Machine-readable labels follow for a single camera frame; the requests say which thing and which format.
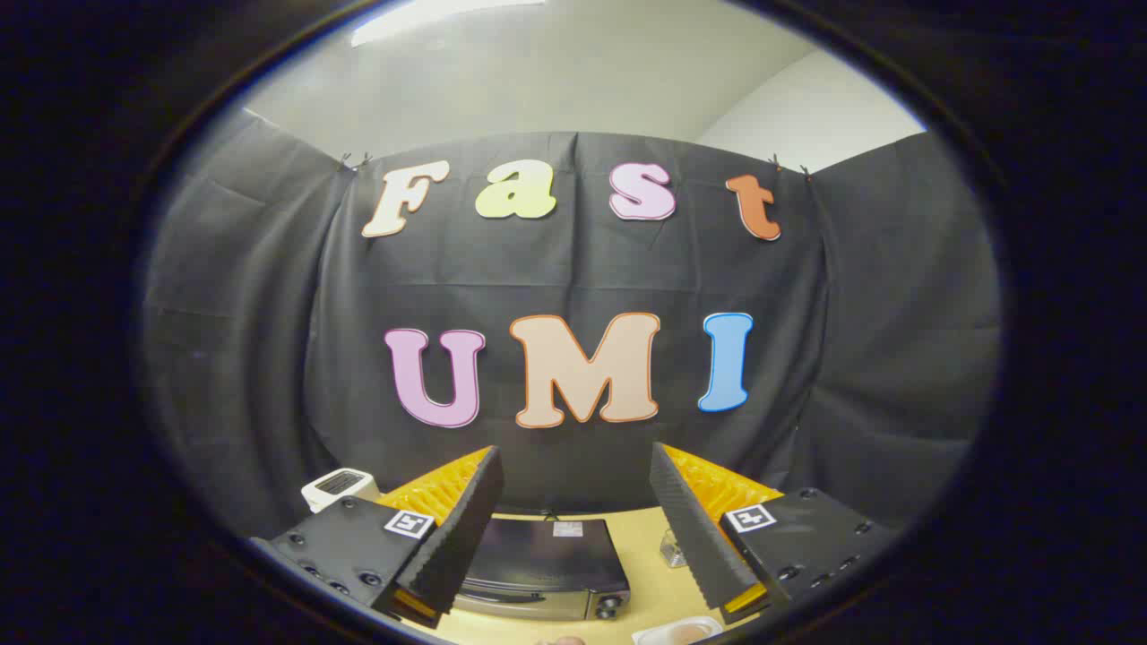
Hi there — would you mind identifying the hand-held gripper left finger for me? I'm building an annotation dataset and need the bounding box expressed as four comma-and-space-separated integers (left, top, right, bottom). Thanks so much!
249, 445, 505, 630

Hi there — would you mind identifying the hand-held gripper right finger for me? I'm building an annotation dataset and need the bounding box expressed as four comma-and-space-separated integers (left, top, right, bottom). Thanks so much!
649, 441, 900, 626

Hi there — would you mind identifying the black toaster oven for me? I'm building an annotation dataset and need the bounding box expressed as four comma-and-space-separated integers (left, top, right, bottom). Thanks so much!
453, 515, 631, 624

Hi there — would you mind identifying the white toaster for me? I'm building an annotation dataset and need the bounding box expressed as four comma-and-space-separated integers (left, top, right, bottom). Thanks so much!
300, 468, 381, 513

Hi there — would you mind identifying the white square plate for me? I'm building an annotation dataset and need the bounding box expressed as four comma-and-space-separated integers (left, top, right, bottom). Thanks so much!
631, 615, 725, 645

